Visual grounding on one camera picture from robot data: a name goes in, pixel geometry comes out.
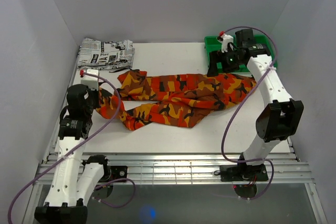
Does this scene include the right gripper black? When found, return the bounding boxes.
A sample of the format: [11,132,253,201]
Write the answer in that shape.
[207,48,244,78]

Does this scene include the orange camouflage trousers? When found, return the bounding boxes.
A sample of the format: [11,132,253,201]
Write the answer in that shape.
[96,70,256,131]

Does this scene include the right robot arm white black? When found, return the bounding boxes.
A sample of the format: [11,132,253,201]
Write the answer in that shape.
[207,27,304,181]

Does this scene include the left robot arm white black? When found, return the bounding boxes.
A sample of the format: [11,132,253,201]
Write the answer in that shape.
[34,84,111,223]

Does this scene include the folded newspaper print trousers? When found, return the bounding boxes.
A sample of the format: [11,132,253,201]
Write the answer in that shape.
[77,38,135,70]

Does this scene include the green plastic tray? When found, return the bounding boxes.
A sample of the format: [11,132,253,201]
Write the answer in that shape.
[204,34,275,73]

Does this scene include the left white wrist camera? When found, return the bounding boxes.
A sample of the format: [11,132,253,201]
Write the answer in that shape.
[80,69,99,91]

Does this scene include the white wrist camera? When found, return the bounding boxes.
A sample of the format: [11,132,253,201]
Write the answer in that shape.
[80,69,99,91]
[217,31,234,52]

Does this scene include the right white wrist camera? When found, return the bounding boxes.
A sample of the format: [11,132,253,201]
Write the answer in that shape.
[217,31,234,52]

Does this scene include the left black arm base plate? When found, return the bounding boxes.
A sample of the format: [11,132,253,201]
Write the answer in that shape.
[105,166,128,182]

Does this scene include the aluminium rail frame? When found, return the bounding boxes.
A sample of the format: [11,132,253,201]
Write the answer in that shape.
[33,108,315,186]

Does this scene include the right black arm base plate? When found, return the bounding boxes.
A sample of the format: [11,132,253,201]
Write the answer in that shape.
[219,164,268,182]

